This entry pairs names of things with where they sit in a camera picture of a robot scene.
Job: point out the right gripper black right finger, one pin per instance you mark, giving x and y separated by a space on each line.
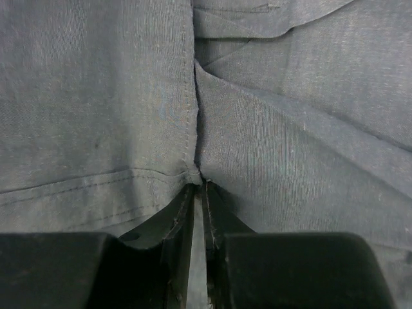
247 269

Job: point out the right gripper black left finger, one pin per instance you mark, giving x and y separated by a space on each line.
147 267

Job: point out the grey long sleeve shirt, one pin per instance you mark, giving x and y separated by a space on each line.
299 110

